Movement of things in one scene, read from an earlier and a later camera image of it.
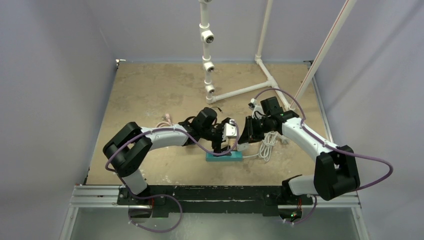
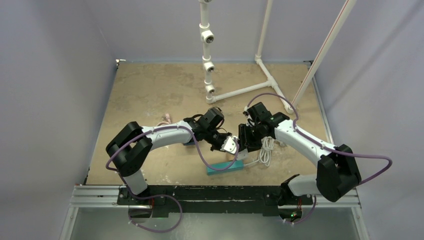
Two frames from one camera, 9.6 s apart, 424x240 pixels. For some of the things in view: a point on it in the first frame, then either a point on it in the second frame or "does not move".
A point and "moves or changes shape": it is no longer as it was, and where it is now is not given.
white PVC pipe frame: (207, 36) does not move
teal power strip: (235, 156) to (238, 165)
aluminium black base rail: (275, 200) does not move
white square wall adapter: (242, 146) moves or changes shape
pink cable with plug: (167, 117) does not move
